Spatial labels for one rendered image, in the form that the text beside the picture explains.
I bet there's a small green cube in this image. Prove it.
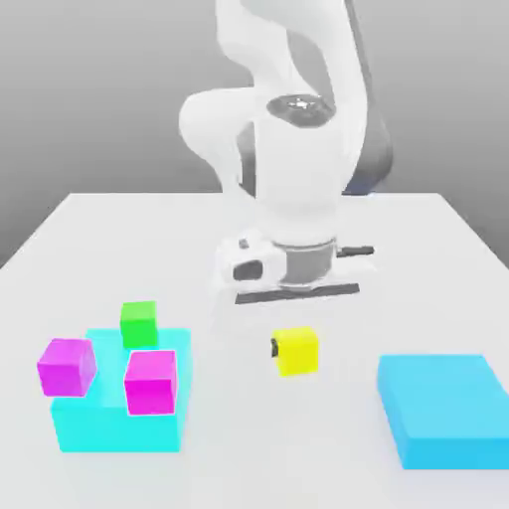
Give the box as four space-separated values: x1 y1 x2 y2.
119 300 159 350

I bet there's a small yellow cube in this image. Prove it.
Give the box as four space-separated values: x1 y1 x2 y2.
272 326 320 378

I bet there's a large blue box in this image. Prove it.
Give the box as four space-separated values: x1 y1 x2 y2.
376 353 509 471

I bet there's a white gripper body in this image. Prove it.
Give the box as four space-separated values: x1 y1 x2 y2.
233 282 362 324

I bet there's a large cyan box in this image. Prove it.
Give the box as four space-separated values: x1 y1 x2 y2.
50 327 193 454

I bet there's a small magenta cube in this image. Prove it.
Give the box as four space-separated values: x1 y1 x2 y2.
36 337 98 399
123 349 178 418

